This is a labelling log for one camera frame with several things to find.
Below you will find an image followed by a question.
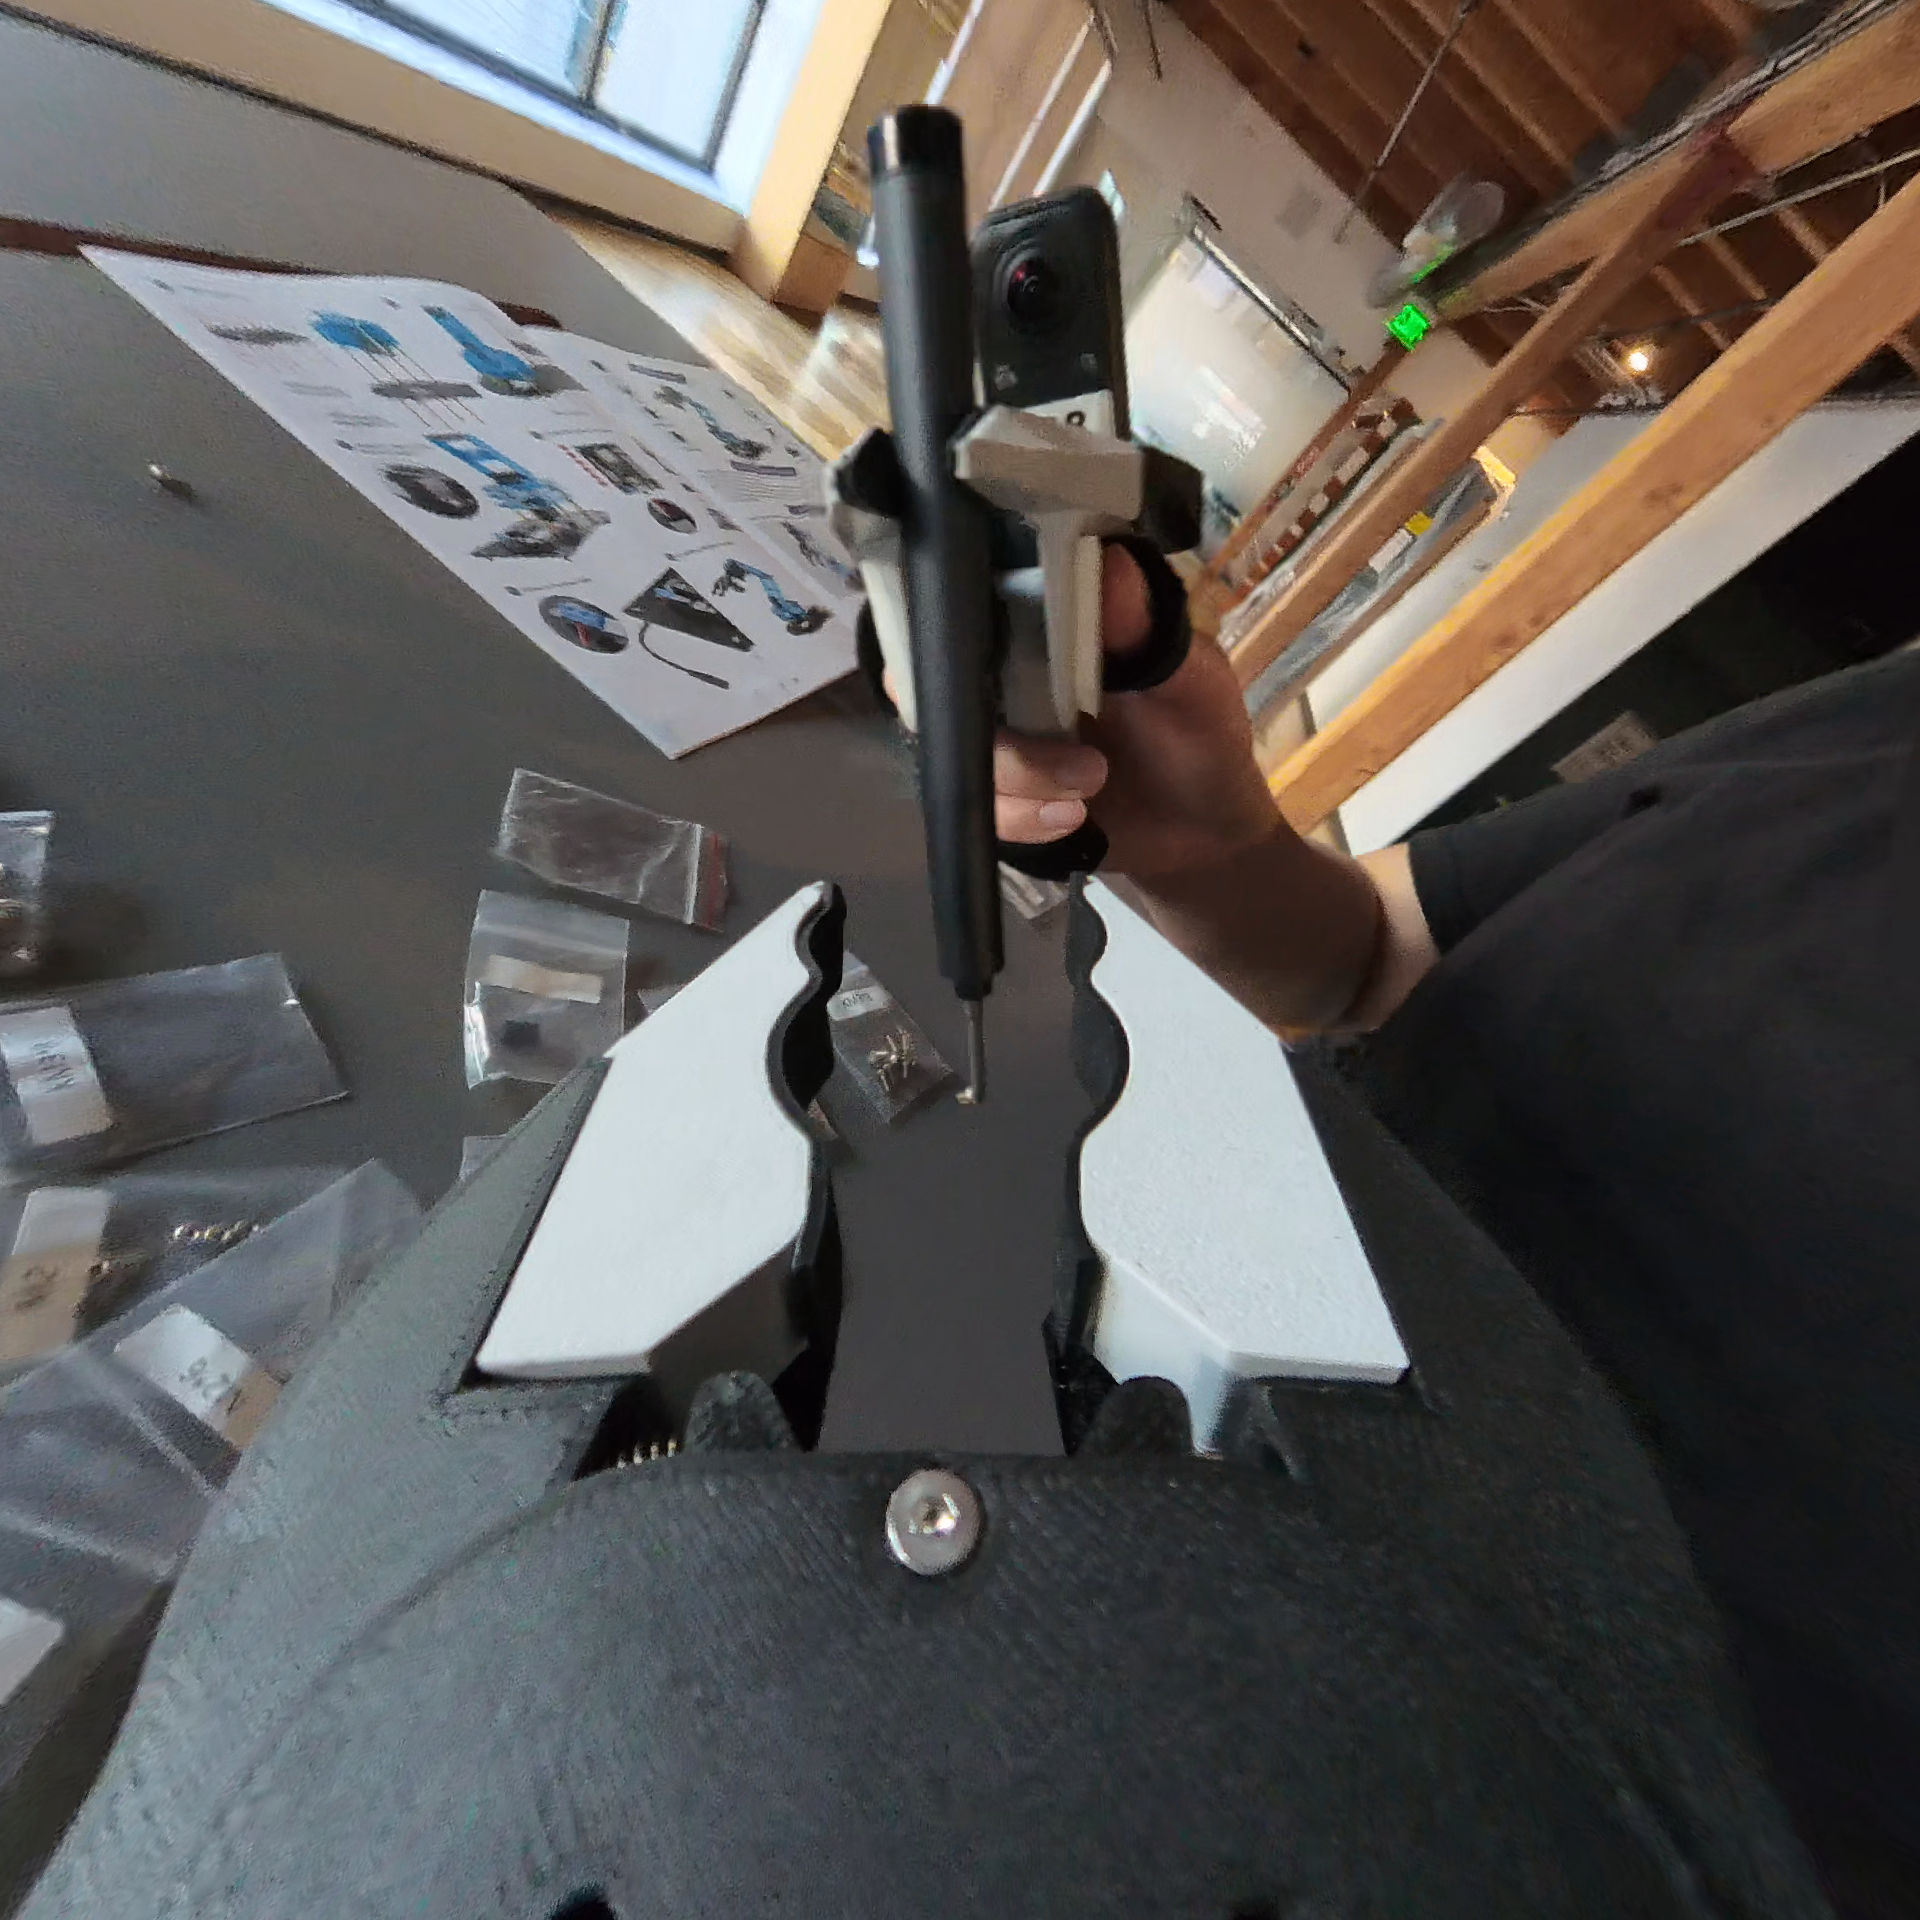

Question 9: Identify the person's right hand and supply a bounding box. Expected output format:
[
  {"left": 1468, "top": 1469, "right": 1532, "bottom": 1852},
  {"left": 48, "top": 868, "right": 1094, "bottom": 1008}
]
[{"left": 883, "top": 544, "right": 1300, "bottom": 910}]

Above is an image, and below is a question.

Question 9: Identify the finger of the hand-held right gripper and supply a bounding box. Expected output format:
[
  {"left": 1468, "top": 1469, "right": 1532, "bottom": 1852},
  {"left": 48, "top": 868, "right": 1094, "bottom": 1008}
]
[
  {"left": 949, "top": 407, "right": 1146, "bottom": 733},
  {"left": 828, "top": 432, "right": 915, "bottom": 726}
]

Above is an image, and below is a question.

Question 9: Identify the printed instruction sheet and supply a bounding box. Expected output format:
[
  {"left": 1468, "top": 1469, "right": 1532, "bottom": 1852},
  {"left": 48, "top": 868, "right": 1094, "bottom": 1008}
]
[{"left": 81, "top": 243, "right": 886, "bottom": 759}]

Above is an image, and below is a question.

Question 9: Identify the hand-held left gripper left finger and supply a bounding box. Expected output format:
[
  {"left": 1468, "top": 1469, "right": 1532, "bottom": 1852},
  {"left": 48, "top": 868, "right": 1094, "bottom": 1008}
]
[{"left": 472, "top": 879, "right": 849, "bottom": 1450}]

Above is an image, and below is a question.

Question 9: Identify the black screwdriver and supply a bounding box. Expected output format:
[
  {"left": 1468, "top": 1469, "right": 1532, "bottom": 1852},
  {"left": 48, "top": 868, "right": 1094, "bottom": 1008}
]
[{"left": 868, "top": 104, "right": 1003, "bottom": 1113}]

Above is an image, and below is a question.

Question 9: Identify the wooden support post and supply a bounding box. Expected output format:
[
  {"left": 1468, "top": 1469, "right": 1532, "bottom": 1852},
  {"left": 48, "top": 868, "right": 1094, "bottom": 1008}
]
[{"left": 1261, "top": 178, "right": 1920, "bottom": 837}]

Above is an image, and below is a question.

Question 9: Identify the pile of clear parts bags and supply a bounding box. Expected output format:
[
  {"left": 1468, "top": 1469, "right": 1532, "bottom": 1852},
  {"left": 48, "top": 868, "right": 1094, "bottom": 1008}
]
[{"left": 0, "top": 768, "right": 1075, "bottom": 1727}]

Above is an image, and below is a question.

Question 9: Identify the person's right forearm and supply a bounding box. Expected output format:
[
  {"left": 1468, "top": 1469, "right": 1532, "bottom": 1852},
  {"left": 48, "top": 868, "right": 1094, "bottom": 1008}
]
[{"left": 1118, "top": 816, "right": 1443, "bottom": 1043}]

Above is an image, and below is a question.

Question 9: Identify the large window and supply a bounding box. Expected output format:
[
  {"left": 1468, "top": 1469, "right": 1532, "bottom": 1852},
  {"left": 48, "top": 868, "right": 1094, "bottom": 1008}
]
[{"left": 285, "top": 0, "right": 781, "bottom": 165}]

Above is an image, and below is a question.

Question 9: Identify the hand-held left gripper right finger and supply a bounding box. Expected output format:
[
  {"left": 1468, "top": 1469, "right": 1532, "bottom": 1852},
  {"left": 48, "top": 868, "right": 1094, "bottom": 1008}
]
[{"left": 1046, "top": 876, "right": 1413, "bottom": 1459}]

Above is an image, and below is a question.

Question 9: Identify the dark desk with cable flap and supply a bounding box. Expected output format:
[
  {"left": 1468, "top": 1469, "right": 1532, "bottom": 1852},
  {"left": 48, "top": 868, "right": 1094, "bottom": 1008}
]
[{"left": 0, "top": 15, "right": 707, "bottom": 367}]

